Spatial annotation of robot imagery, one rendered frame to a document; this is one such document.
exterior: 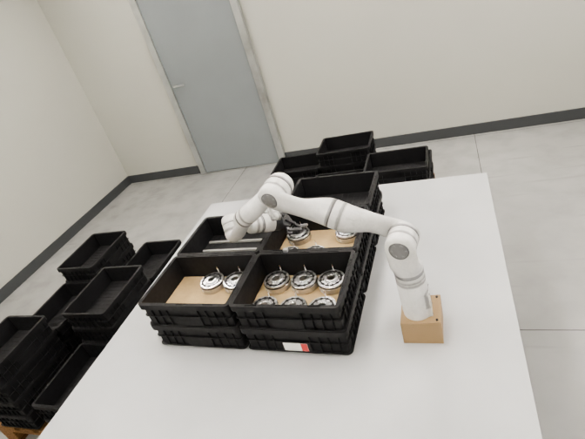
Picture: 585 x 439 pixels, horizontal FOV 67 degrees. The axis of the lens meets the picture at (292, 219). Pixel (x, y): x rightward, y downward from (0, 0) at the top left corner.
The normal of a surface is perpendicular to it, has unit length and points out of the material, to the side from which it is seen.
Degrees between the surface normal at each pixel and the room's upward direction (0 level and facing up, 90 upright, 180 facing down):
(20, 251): 90
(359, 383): 0
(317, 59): 90
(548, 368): 0
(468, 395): 0
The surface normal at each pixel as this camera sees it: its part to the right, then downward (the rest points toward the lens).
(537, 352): -0.26, -0.83
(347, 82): -0.25, 0.56
